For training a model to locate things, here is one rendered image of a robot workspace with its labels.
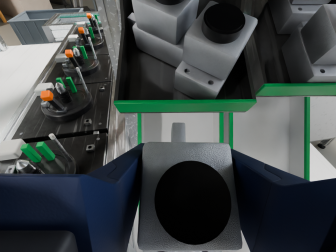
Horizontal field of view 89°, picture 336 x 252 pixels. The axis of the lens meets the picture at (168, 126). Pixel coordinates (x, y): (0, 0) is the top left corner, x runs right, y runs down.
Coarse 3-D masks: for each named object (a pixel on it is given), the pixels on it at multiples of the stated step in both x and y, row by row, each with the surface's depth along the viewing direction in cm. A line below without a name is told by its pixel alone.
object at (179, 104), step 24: (120, 0) 18; (216, 0) 23; (240, 0) 18; (120, 48) 17; (120, 72) 17; (144, 72) 19; (168, 72) 19; (240, 72) 18; (120, 96) 17; (144, 96) 18; (168, 96) 18; (216, 96) 18; (240, 96) 18
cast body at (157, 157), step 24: (144, 144) 8; (168, 144) 8; (192, 144) 8; (216, 144) 8; (144, 168) 8; (168, 168) 8; (192, 168) 7; (216, 168) 8; (144, 192) 7; (168, 192) 7; (192, 192) 7; (216, 192) 7; (144, 216) 7; (168, 216) 6; (192, 216) 6; (216, 216) 6; (144, 240) 7; (168, 240) 7; (192, 240) 6; (216, 240) 7; (240, 240) 7
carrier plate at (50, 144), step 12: (48, 144) 42; (72, 144) 42; (84, 144) 42; (96, 144) 42; (24, 156) 40; (72, 156) 40; (84, 156) 40; (96, 156) 40; (0, 168) 38; (84, 168) 38; (96, 168) 38
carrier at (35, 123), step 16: (64, 96) 49; (80, 96) 53; (96, 96) 56; (32, 112) 51; (48, 112) 48; (64, 112) 47; (80, 112) 49; (96, 112) 50; (32, 128) 46; (48, 128) 46; (64, 128) 46; (80, 128) 46; (96, 128) 46
